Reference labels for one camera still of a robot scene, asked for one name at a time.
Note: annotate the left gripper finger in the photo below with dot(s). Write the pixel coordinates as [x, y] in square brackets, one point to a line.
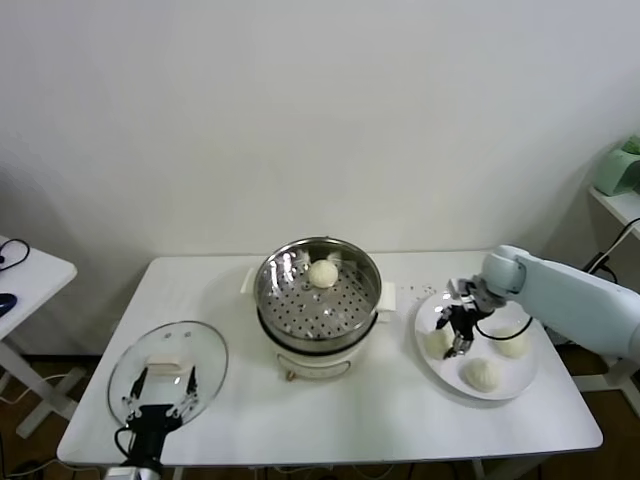
[132, 400]
[191, 397]

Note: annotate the glass pot lid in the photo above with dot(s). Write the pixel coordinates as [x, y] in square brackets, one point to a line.
[195, 342]

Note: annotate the white shelf table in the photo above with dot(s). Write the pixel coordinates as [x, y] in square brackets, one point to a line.
[617, 205]

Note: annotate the stainless steel steamer basket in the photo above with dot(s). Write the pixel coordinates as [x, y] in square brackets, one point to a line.
[267, 285]

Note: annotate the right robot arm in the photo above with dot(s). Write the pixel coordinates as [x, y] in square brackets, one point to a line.
[560, 295]

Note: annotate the white electric cooking pot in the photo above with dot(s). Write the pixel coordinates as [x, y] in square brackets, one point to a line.
[310, 365]

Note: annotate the blue computer mouse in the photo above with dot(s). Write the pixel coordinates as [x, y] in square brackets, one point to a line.
[6, 303]

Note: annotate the white round plate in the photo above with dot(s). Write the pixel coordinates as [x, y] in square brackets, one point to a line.
[520, 372]

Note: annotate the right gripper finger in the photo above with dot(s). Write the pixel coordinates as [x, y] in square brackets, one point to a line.
[445, 320]
[461, 346]

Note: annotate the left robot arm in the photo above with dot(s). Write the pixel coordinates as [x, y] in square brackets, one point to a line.
[137, 472]

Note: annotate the white steamed baozi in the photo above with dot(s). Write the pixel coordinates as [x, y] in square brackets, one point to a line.
[480, 375]
[512, 345]
[322, 274]
[435, 346]

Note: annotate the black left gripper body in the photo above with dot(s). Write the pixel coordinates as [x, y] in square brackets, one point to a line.
[147, 432]

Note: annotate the white side table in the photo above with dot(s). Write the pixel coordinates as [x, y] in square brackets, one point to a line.
[40, 270]

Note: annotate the green appliance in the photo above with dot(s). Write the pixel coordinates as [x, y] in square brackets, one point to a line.
[612, 172]

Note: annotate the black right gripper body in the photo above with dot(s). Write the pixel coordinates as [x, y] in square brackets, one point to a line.
[465, 322]

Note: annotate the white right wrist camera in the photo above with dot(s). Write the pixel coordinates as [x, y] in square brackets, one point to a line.
[456, 289]

